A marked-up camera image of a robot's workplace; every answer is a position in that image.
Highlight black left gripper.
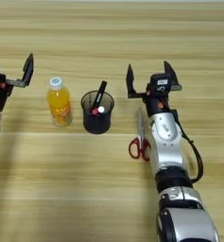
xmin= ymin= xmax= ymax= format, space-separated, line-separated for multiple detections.
xmin=0 ymin=45 xmax=35 ymax=112

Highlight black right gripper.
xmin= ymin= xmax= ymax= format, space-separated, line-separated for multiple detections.
xmin=125 ymin=60 xmax=183 ymax=117

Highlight red handled scissors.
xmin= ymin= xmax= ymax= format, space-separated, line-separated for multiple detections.
xmin=128 ymin=107 xmax=152 ymax=163

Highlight black marker pen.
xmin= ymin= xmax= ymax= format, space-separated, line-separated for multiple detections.
xmin=92 ymin=80 xmax=108 ymax=112

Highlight orange juice bottle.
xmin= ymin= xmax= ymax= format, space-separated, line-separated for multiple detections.
xmin=46 ymin=77 xmax=74 ymax=128

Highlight black mesh pen holder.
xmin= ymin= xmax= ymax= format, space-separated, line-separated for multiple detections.
xmin=80 ymin=90 xmax=115 ymax=135

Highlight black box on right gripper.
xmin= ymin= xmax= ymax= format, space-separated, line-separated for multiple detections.
xmin=149 ymin=73 xmax=173 ymax=95

